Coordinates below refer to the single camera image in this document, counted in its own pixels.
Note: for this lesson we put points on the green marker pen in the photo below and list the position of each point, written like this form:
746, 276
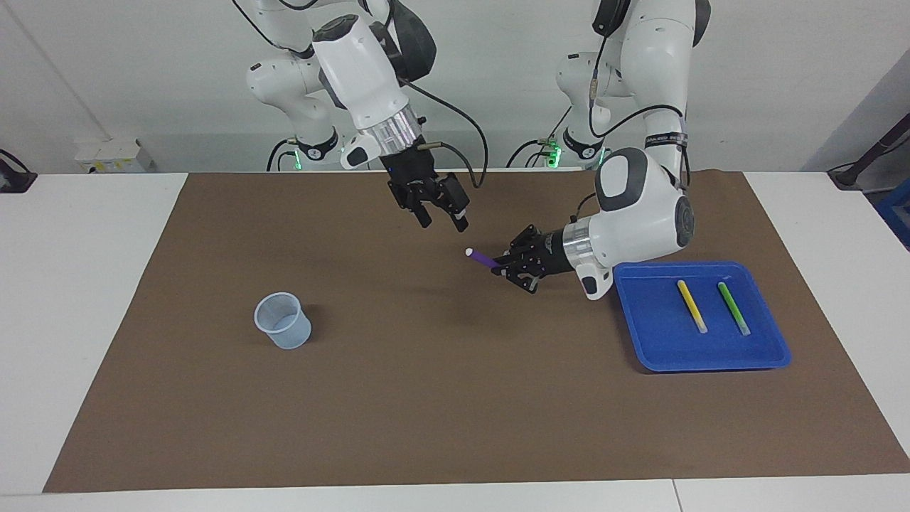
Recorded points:
733, 307

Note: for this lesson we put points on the translucent plastic cup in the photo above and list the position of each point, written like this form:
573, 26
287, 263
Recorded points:
284, 331

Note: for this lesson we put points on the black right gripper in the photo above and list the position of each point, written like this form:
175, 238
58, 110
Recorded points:
412, 178

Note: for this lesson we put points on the white wall box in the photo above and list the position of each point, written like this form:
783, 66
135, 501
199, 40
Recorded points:
114, 156

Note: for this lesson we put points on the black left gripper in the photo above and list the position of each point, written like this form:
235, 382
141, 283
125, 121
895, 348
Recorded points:
549, 250

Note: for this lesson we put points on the blue plastic tray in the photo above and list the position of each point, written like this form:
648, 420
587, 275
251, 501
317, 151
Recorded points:
675, 341

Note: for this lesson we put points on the purple marker pen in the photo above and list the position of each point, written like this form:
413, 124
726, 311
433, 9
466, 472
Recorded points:
482, 259

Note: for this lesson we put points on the yellow marker pen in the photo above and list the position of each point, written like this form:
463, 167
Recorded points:
691, 306

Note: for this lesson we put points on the brown table mat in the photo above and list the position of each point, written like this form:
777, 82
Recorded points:
355, 391

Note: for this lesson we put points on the black clamp mount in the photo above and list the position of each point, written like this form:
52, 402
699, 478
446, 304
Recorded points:
14, 181

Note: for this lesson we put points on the black camera stand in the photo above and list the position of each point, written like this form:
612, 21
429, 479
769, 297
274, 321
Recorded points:
871, 153

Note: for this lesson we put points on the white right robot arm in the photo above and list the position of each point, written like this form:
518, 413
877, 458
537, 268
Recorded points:
355, 71

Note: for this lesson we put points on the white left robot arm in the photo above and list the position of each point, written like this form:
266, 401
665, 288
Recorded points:
640, 206

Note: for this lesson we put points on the blue crate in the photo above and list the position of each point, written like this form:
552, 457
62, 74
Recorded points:
897, 213

